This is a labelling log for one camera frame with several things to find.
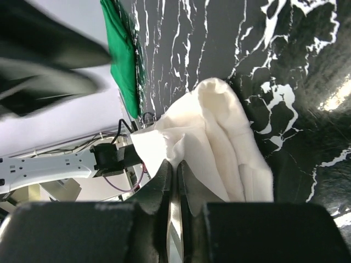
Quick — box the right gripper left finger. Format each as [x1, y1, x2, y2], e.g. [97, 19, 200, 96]
[1, 161, 173, 262]

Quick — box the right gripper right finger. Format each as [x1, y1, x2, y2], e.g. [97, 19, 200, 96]
[177, 162, 350, 262]

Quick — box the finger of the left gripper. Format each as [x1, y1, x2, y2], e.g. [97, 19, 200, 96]
[1, 59, 99, 117]
[1, 1, 111, 68]

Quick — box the white printed t-shirt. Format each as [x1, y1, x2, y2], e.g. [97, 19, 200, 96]
[131, 78, 274, 202]

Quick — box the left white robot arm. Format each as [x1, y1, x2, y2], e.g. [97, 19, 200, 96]
[1, 1, 141, 194]

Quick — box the folded green t-shirt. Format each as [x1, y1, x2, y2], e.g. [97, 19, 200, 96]
[100, 1, 139, 118]

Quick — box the black marble table mat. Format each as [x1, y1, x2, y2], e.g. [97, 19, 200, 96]
[115, 1, 350, 237]

